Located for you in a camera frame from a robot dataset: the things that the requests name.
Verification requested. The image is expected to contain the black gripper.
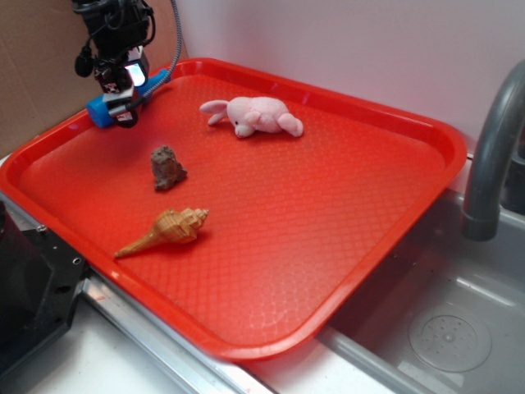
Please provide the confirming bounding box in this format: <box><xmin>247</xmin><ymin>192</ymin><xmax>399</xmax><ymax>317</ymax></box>
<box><xmin>72</xmin><ymin>0</ymin><xmax>155</xmax><ymax>128</ymax></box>

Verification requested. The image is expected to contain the blue plastic bottle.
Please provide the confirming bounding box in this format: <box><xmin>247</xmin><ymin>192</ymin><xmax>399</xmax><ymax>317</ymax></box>
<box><xmin>86</xmin><ymin>69</ymin><xmax>171</xmax><ymax>128</ymax></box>

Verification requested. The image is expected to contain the brown cardboard sheet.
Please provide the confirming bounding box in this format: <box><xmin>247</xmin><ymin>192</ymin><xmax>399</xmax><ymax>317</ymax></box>
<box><xmin>0</xmin><ymin>0</ymin><xmax>189</xmax><ymax>159</ymax></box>

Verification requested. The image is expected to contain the brown rock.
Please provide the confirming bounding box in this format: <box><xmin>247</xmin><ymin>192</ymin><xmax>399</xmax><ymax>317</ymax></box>
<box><xmin>150</xmin><ymin>145</ymin><xmax>187</xmax><ymax>191</ymax></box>

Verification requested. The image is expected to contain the pink plush bunny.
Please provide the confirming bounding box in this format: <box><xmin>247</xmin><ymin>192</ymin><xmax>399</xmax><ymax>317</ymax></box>
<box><xmin>199</xmin><ymin>97</ymin><xmax>304</xmax><ymax>138</ymax></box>

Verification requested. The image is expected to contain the orange conch seashell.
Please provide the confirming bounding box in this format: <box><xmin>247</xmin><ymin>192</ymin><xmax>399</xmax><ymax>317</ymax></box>
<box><xmin>114</xmin><ymin>208</ymin><xmax>209</xmax><ymax>259</ymax></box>

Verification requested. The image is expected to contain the red plastic tray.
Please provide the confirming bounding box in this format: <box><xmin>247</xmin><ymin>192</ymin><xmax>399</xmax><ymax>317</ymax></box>
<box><xmin>1</xmin><ymin>59</ymin><xmax>467</xmax><ymax>361</ymax></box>

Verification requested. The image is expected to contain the grey faucet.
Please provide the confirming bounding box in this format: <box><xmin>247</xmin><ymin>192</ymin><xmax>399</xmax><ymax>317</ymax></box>
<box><xmin>461</xmin><ymin>62</ymin><xmax>524</xmax><ymax>241</ymax></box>

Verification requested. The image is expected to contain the grey sink basin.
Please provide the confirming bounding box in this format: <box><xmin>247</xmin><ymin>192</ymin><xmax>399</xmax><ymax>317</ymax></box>
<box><xmin>319</xmin><ymin>192</ymin><xmax>524</xmax><ymax>393</ymax></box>

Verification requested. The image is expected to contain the braided grey cable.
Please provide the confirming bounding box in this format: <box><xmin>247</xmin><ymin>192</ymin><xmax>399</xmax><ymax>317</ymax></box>
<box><xmin>141</xmin><ymin>0</ymin><xmax>184</xmax><ymax>99</ymax></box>

